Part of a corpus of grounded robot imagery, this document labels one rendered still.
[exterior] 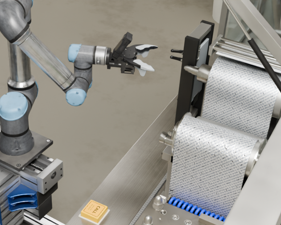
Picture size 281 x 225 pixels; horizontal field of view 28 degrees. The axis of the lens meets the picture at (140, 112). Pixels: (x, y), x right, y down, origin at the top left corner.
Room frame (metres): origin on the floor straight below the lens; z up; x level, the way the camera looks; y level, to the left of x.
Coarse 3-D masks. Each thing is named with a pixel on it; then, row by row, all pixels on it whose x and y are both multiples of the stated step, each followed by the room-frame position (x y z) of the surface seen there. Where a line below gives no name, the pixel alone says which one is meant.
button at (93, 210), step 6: (90, 204) 1.40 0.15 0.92; (96, 204) 1.40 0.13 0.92; (102, 204) 1.40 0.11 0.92; (84, 210) 1.37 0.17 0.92; (90, 210) 1.37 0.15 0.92; (96, 210) 1.37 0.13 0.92; (102, 210) 1.38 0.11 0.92; (84, 216) 1.36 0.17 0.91; (90, 216) 1.35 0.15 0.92; (96, 216) 1.35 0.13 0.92; (102, 216) 1.36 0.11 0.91; (96, 222) 1.34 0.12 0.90
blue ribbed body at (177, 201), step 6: (174, 198) 1.34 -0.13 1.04; (174, 204) 1.32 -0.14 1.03; (180, 204) 1.32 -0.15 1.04; (186, 204) 1.32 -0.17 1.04; (192, 204) 1.32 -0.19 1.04; (186, 210) 1.30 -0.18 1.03; (192, 210) 1.30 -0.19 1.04; (198, 210) 1.30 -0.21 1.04; (204, 210) 1.30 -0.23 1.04; (210, 216) 1.27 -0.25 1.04; (216, 216) 1.27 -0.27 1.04
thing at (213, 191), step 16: (176, 160) 1.36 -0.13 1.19; (176, 176) 1.36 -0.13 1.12; (192, 176) 1.34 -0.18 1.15; (208, 176) 1.32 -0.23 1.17; (224, 176) 1.30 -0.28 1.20; (176, 192) 1.36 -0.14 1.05; (192, 192) 1.34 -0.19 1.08; (208, 192) 1.31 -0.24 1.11; (224, 192) 1.29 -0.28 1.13; (208, 208) 1.31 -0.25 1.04; (224, 208) 1.29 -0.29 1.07
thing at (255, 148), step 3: (255, 144) 1.33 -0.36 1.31; (258, 144) 1.33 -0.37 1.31; (255, 147) 1.32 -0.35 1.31; (258, 147) 1.32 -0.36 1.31; (252, 150) 1.30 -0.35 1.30; (255, 150) 1.30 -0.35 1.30; (252, 153) 1.30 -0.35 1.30; (255, 153) 1.30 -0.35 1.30; (252, 156) 1.29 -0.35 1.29; (249, 159) 1.28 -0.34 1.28; (252, 159) 1.28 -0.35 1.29; (249, 162) 1.28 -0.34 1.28; (252, 162) 1.28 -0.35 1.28; (249, 165) 1.28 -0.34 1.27; (246, 168) 1.28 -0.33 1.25; (249, 168) 1.27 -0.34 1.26; (246, 171) 1.27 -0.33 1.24; (249, 171) 1.27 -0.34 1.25; (246, 174) 1.28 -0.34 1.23
